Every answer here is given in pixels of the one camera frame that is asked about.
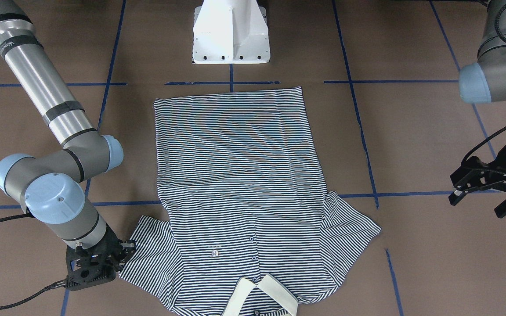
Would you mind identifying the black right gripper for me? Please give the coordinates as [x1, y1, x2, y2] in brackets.
[66, 226, 137, 291]

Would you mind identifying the navy white striped polo shirt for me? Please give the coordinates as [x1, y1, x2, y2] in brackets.
[120, 87, 381, 316]

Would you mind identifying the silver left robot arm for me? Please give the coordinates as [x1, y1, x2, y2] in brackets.
[448, 0, 506, 218]

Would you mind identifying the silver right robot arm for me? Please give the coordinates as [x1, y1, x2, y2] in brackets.
[0, 0, 135, 291]

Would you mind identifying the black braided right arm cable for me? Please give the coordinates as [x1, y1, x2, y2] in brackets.
[0, 212, 71, 311]

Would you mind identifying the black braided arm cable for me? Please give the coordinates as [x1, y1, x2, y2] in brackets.
[0, 212, 71, 311]
[461, 0, 506, 167]

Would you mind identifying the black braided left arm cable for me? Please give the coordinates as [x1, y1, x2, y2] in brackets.
[461, 0, 506, 167]

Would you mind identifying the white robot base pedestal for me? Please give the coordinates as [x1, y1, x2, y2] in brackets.
[192, 0, 271, 65]

